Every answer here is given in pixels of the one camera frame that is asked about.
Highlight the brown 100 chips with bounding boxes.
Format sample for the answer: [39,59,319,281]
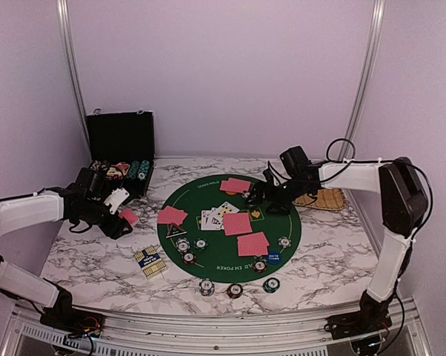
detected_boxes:
[182,251,196,265]

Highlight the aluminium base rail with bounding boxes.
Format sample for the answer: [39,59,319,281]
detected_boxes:
[0,298,433,355]

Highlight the green round poker mat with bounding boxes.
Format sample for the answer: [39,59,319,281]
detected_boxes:
[157,174,302,283]

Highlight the dark green chip row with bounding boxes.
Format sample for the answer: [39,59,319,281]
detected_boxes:
[126,160,141,180]

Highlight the king of diamonds card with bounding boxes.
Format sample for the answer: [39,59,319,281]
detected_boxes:
[201,210,213,231]

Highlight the red card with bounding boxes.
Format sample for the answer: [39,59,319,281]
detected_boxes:
[238,241,268,257]

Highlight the blue texas holdem card box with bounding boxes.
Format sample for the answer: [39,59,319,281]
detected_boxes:
[134,246,167,280]

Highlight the blue tan chips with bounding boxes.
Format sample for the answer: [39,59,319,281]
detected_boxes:
[176,238,191,254]

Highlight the black poker chip case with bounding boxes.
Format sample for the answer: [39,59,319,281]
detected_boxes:
[86,111,156,199]

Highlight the blue small blind button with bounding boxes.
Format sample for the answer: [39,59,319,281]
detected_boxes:
[266,251,282,265]

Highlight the right aluminium frame post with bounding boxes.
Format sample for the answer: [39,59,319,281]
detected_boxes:
[345,0,386,142]

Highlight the teal 50 chip stack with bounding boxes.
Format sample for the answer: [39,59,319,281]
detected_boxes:
[262,277,280,294]

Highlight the face up card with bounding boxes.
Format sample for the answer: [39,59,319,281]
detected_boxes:
[207,210,224,230]
[216,202,239,217]

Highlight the red card being dealt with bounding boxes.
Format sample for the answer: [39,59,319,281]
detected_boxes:
[237,232,270,246]

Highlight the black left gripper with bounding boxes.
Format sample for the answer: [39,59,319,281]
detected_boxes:
[76,199,132,240]

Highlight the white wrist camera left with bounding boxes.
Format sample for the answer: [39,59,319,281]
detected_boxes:
[103,188,130,214]

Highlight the brown 100 chip stack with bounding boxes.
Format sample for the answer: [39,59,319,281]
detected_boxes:
[227,283,243,299]

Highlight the face down board card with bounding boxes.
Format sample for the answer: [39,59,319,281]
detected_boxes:
[224,220,253,236]
[223,213,250,224]

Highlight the blue tan 10 chip stack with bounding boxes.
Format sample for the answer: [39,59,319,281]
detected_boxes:
[199,278,215,297]

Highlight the boxed playing card deck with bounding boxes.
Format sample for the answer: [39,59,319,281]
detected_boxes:
[106,165,127,180]

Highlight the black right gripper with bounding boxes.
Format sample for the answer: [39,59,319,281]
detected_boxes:
[244,177,311,216]

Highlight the black triangular all-in marker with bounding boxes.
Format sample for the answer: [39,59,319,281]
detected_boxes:
[166,223,187,239]

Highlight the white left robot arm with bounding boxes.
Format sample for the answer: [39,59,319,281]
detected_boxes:
[0,168,133,330]

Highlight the teal 50 chip row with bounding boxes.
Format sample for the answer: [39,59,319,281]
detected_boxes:
[136,160,150,181]

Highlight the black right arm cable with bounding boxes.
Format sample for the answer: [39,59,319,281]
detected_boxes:
[319,138,433,238]

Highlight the blue white chip mat edge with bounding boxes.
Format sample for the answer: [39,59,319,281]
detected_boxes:
[278,237,292,248]

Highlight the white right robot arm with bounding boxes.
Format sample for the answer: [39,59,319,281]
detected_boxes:
[245,146,433,332]

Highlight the red backed card deck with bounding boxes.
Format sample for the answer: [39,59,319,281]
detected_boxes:
[119,208,139,226]

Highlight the teal 50 chips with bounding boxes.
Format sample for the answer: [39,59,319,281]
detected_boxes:
[194,238,208,251]

